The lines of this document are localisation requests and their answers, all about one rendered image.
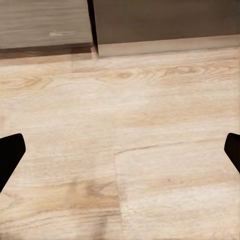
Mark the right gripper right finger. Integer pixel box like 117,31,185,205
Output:
224,133,240,173

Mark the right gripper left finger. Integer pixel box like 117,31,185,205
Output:
0,133,26,193

